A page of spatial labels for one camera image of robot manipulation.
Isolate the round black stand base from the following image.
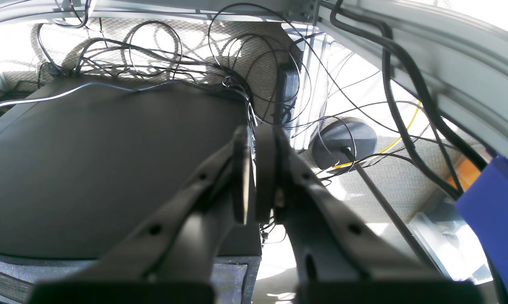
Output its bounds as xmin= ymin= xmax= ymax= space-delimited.
xmin=310 ymin=117 xmax=378 ymax=169

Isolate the blue plastic part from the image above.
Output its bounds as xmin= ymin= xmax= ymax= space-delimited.
xmin=456 ymin=156 xmax=508 ymax=292

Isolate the aluminium frame beam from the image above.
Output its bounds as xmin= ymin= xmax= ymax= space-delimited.
xmin=0 ymin=0 xmax=508 ymax=160

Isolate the yellow cable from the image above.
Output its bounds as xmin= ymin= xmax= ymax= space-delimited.
xmin=330 ymin=99 xmax=423 ymax=170

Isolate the black speaker box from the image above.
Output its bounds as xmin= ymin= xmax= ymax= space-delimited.
xmin=0 ymin=79 xmax=248 ymax=304

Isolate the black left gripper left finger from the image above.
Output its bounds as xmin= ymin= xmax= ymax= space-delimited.
xmin=28 ymin=127 xmax=251 ymax=304

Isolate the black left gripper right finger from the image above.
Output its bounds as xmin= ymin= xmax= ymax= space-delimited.
xmin=254 ymin=124 xmax=484 ymax=304

